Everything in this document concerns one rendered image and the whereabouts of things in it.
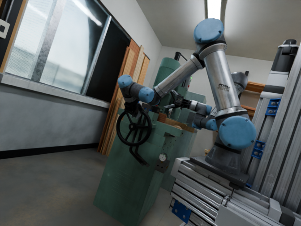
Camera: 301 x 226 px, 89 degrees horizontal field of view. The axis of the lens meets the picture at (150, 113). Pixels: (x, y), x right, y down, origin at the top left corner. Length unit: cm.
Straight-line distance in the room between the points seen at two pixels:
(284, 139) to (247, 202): 35
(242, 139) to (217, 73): 26
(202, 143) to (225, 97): 303
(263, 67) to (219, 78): 334
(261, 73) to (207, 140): 174
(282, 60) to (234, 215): 82
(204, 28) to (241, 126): 41
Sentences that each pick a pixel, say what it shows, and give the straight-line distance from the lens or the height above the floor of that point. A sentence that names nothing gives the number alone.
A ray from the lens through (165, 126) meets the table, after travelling 126.
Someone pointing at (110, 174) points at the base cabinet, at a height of 32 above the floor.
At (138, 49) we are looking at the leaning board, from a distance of 332.
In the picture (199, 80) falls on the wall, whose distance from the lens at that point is 383.
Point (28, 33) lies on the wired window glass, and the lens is 212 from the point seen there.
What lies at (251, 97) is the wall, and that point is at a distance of 378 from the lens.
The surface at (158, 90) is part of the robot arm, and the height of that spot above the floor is 108.
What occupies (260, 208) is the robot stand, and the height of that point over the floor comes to 75.
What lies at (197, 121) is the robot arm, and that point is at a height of 99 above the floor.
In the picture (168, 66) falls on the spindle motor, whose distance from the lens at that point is 145.
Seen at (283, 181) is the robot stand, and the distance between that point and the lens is 94.
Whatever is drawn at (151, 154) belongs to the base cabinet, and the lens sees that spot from 130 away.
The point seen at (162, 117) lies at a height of 94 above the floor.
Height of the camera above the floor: 95
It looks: level
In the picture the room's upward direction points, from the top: 19 degrees clockwise
